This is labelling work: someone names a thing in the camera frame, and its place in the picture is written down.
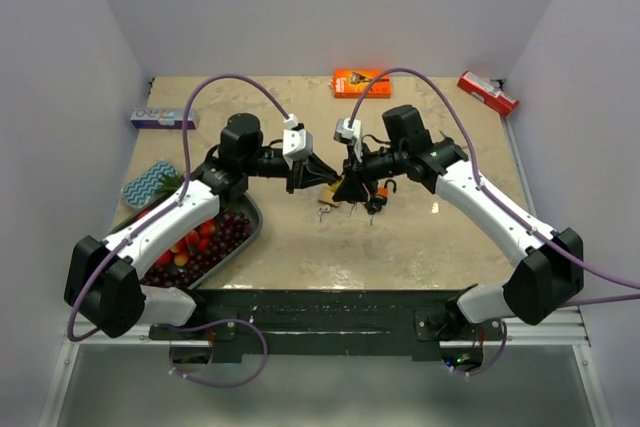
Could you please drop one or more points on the orange padlock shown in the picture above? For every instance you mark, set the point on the orange padlock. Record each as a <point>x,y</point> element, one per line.
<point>378,200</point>

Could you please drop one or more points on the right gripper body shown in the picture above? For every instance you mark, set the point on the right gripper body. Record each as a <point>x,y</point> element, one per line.
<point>370,165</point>

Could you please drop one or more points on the red box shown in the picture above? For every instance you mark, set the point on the red box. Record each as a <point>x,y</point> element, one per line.
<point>487,93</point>

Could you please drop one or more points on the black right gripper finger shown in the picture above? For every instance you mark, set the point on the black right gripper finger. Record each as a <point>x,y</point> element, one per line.
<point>341,189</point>
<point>356,187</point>

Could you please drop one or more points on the yellow padlock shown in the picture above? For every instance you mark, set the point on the yellow padlock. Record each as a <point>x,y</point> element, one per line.
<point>336,182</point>

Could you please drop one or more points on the orange razor box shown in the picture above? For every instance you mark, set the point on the orange razor box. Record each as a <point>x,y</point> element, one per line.
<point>351,83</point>

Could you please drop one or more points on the brass padlock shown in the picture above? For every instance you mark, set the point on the brass padlock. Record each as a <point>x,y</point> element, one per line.
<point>326,197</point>

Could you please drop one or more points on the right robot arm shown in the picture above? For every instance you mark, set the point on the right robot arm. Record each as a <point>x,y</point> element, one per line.
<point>546,274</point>

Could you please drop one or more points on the grey fruit tray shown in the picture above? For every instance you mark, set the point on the grey fruit tray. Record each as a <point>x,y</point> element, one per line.
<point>247,206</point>

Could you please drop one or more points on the silver keys of brass padlock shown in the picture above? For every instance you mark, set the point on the silver keys of brass padlock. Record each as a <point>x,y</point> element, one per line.
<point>322,211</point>

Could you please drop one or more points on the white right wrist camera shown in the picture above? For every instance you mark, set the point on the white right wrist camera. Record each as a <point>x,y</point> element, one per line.
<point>349,133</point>

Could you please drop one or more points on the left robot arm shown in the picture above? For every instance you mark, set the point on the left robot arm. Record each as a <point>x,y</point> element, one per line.
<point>103,283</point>

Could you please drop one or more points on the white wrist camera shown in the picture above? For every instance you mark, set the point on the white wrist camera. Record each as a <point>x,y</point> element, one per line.
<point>297,141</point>
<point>349,133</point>

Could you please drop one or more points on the dark grape bunch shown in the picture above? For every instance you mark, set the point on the dark grape bunch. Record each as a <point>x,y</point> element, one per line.
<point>199,251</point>

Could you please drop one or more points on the aluminium rail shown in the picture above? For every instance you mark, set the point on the aluminium rail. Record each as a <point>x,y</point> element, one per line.
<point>563,328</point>

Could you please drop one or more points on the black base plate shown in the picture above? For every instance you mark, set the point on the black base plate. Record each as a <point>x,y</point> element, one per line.
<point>413,323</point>

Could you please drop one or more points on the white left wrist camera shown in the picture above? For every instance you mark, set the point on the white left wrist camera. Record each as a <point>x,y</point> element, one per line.
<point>297,141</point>

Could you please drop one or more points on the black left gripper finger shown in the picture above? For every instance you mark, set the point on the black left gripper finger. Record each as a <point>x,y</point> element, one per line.
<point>308,181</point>
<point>319,168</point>

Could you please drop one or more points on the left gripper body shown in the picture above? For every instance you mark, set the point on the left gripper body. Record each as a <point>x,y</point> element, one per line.
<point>295,173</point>

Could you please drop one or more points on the purple white box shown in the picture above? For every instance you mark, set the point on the purple white box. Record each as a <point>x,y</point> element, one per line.
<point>157,119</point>

